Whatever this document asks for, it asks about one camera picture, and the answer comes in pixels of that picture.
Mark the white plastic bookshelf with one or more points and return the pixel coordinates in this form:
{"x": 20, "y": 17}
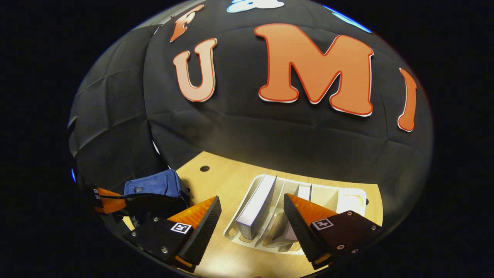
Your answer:
{"x": 328, "y": 197}

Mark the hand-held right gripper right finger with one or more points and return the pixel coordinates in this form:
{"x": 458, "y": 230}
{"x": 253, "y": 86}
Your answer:
{"x": 301, "y": 231}

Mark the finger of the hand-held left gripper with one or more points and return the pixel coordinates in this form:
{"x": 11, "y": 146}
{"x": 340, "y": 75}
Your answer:
{"x": 110, "y": 204}
{"x": 108, "y": 192}

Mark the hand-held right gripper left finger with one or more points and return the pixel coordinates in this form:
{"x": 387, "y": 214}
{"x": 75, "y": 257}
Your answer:
{"x": 200, "y": 231}

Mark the blue fabric schoolbag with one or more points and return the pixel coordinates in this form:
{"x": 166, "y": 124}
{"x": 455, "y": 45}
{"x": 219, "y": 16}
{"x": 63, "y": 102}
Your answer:
{"x": 154, "y": 183}

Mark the white-bordered blue cover book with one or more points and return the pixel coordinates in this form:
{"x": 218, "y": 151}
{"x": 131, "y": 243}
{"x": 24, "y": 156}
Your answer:
{"x": 256, "y": 206}

